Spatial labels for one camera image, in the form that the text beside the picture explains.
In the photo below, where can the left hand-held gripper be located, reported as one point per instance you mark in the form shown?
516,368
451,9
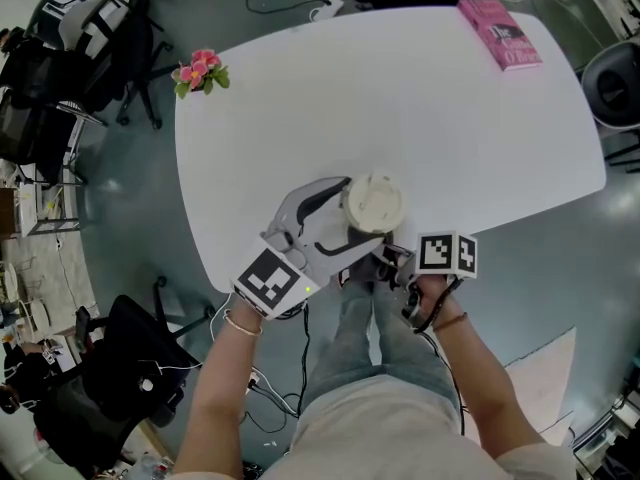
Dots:
265,278

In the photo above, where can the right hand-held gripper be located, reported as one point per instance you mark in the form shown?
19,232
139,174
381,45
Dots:
437,253

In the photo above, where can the white lidded cup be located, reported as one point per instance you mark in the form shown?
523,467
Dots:
375,203

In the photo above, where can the person's right forearm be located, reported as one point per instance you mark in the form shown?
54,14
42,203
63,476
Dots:
490,393

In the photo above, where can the person's left forearm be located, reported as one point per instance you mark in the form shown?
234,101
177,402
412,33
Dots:
220,393

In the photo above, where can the person's right hand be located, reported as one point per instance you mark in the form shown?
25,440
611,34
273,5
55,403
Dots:
437,303

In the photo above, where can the person's left shoe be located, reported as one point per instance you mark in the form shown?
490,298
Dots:
344,277

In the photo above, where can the person's grey jeans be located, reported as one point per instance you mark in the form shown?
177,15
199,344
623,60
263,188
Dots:
395,348

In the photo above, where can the person's beige shirt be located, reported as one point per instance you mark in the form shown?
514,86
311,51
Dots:
385,433

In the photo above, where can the beige rug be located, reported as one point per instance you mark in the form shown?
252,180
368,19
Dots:
545,383

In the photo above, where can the pink potted flowers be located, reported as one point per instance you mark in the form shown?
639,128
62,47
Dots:
200,70

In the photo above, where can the pink book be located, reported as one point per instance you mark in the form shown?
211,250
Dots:
500,35

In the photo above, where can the black mesh armless chair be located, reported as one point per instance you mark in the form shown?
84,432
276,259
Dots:
35,133

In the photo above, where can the office chair with white jacket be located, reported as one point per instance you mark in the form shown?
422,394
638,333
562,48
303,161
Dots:
100,23

